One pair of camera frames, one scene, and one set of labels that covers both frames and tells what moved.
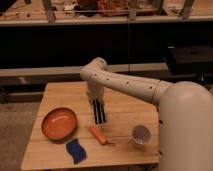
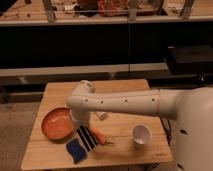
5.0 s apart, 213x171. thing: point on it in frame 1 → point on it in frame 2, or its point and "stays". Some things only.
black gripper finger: [96, 112] → [85, 138]
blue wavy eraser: [77, 151] stays
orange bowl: [59, 125] stays
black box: [188, 60] stays
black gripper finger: [101, 112] → [89, 136]
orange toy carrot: [99, 137] stays
